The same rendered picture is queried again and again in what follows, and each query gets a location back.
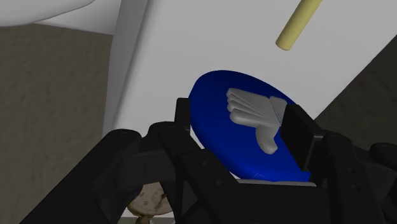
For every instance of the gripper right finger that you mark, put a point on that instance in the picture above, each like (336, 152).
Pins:
(341, 173)

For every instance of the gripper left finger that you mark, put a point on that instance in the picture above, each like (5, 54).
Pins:
(173, 161)

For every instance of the beige speckled round object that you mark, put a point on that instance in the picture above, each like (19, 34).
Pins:
(150, 198)

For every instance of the blue disc with grey hand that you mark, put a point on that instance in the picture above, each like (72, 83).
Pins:
(217, 133)

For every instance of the white flat-topped furniture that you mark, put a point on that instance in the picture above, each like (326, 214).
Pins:
(192, 46)

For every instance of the pale yellow cylinder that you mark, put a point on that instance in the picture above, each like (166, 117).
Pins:
(297, 24)

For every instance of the white rounded fixture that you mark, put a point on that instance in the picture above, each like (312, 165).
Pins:
(37, 11)

